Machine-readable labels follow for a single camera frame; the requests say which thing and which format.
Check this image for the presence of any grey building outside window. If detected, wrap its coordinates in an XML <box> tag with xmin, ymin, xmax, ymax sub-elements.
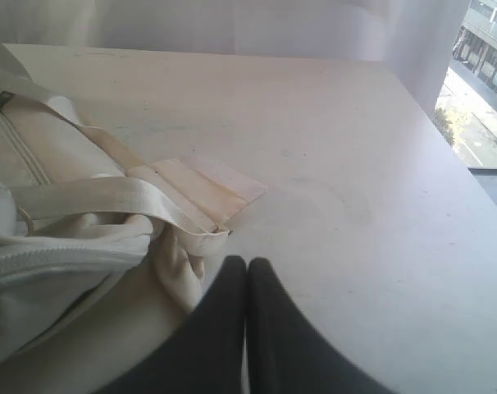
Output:
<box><xmin>453</xmin><ymin>1</ymin><xmax>497</xmax><ymax>111</ymax></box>

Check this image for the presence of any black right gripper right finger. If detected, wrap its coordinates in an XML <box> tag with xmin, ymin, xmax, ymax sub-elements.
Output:
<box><xmin>246</xmin><ymin>258</ymin><xmax>391</xmax><ymax>393</ymax></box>

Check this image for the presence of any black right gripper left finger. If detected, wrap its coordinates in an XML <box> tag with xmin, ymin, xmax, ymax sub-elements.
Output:
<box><xmin>98</xmin><ymin>256</ymin><xmax>247</xmax><ymax>394</ymax></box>

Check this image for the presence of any white curtain backdrop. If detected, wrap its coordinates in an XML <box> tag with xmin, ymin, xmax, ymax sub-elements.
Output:
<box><xmin>0</xmin><ymin>0</ymin><xmax>468</xmax><ymax>109</ymax></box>

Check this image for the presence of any beige fabric duffel bag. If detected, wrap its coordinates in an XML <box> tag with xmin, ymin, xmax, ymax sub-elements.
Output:
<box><xmin>0</xmin><ymin>43</ymin><xmax>269</xmax><ymax>370</ymax></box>

